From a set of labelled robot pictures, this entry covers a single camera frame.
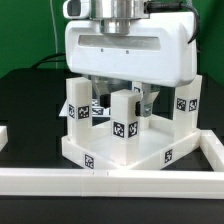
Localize white right barrier rail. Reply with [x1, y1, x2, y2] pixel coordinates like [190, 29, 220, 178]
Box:
[200, 130, 224, 172]

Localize white desk top tray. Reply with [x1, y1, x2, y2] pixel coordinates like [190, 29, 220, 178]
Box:
[62, 115, 201, 170]

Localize white front barrier rail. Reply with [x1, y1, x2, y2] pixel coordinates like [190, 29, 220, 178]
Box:
[0, 168, 224, 199]

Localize white block at left edge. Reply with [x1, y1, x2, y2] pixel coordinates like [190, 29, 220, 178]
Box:
[0, 126, 8, 151]

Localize black cable with connector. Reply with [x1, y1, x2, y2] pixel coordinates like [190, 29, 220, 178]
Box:
[30, 51, 68, 70]

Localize thin white cable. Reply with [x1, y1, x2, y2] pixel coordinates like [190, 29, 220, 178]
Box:
[49, 0, 59, 70]

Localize white barrier rail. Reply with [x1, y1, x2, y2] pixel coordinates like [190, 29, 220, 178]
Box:
[200, 130, 224, 172]
[0, 168, 224, 199]

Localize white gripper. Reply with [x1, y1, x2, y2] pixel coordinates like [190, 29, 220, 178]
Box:
[65, 12, 197, 117]

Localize white sheet with fiducial markers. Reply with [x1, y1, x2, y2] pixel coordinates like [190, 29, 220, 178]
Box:
[59, 99, 110, 118]

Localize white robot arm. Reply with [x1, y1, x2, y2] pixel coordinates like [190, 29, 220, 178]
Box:
[63, 0, 199, 87]

